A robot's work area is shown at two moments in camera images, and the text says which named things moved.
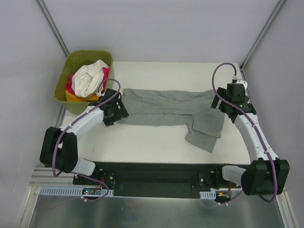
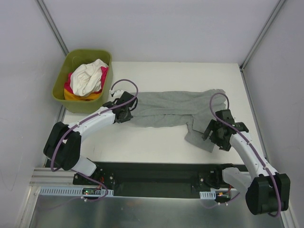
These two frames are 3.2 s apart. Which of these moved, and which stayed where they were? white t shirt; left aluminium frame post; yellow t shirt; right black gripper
Moved: right black gripper
Stayed: left aluminium frame post; white t shirt; yellow t shirt
